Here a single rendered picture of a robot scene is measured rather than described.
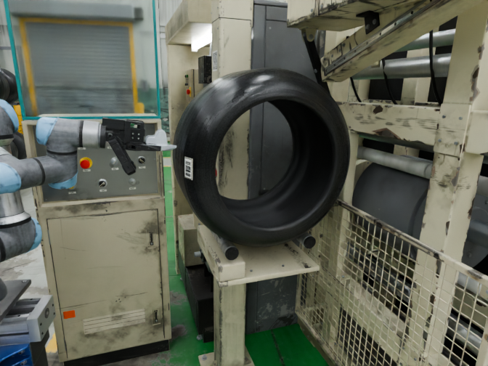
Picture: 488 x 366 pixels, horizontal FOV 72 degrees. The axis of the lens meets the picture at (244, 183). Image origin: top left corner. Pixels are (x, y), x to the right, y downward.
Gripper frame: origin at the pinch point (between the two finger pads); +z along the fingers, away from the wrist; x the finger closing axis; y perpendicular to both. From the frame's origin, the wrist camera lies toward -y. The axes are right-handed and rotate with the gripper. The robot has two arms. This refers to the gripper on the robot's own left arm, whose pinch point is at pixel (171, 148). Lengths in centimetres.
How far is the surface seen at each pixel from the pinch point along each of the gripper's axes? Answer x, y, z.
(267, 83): -11.7, 22.5, 23.2
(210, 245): 4.8, -34.5, 16.9
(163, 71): 927, 77, 83
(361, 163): 45, -6, 107
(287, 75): -9.8, 25.6, 30.0
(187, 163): -10.2, -2.3, 3.3
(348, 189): 21, -15, 84
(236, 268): -10.2, -35.5, 22.2
